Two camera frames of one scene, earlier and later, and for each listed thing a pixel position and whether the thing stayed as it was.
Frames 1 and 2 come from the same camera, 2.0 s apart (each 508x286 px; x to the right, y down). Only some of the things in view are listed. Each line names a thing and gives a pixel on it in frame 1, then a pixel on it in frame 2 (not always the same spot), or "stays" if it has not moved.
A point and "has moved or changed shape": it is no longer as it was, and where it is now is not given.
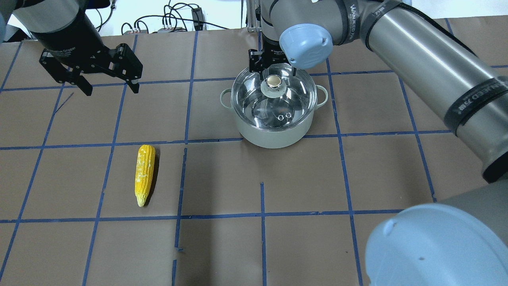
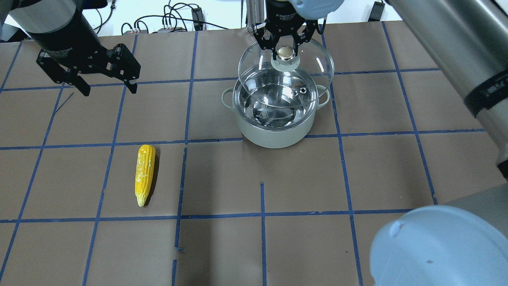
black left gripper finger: [83, 83] stays
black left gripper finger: [134, 85] stays
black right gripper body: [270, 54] to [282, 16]
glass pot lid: [278, 101] has moved or changed shape
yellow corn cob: [144, 171] stays
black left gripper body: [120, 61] stays
